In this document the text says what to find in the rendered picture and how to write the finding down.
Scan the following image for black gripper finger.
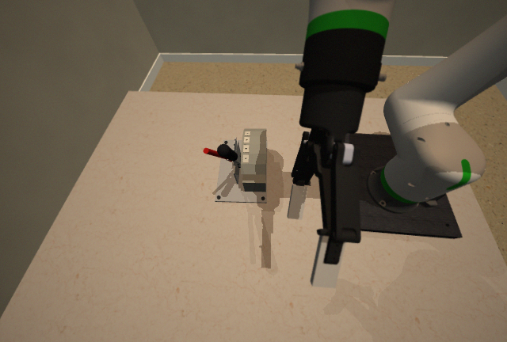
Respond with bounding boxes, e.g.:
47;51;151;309
287;131;314;220
310;142;361;288

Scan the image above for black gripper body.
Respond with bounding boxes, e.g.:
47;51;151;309
299;86;366;169

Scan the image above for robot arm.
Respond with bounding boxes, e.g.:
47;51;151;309
295;0;507;214

